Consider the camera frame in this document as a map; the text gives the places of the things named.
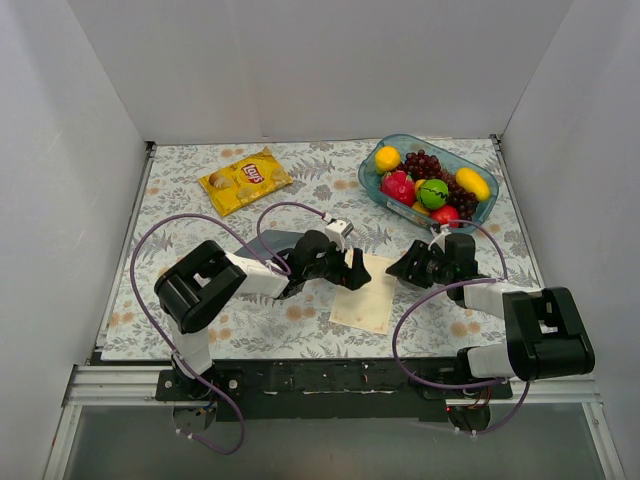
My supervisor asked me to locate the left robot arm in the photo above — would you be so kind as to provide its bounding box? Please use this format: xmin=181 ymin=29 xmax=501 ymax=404
xmin=154 ymin=223 xmax=371 ymax=400

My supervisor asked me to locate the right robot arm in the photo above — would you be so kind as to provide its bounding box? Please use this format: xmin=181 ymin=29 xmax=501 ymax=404
xmin=386 ymin=233 xmax=596 ymax=398

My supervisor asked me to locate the floral tablecloth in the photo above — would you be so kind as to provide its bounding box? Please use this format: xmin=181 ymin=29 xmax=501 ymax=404
xmin=101 ymin=140 xmax=504 ymax=362

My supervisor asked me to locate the red apple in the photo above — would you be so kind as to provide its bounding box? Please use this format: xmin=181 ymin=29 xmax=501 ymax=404
xmin=430 ymin=205 xmax=459 ymax=228

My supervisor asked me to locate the green ball fruit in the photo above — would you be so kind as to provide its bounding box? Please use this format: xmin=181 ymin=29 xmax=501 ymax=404
xmin=416 ymin=179 xmax=449 ymax=210

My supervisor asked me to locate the small orange fruit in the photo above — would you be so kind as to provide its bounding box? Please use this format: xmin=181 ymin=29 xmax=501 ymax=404
xmin=414 ymin=179 xmax=426 ymax=197

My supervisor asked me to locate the teal plastic fruit basket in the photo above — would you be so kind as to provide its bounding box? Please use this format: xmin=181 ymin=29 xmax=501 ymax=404
xmin=358 ymin=134 xmax=499 ymax=230

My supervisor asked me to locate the purple grape bunch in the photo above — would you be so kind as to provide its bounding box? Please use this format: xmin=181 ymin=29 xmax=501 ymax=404
xmin=398 ymin=150 xmax=480 ymax=220

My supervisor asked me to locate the yellow Lays chips bag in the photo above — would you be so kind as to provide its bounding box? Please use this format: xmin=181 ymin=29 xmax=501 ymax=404
xmin=198 ymin=147 xmax=293 ymax=217

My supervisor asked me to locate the yellow lemon left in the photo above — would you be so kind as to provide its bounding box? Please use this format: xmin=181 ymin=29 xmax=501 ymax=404
xmin=374 ymin=146 xmax=402 ymax=175

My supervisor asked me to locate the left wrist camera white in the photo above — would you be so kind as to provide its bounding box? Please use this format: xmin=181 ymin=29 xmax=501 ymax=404
xmin=324 ymin=218 xmax=353 ymax=251

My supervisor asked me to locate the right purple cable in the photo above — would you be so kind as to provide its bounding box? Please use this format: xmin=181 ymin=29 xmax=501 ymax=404
xmin=392 ymin=218 xmax=531 ymax=437

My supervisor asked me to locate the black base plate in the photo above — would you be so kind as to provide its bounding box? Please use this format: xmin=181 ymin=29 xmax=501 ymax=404
xmin=155 ymin=357 xmax=512 ymax=422

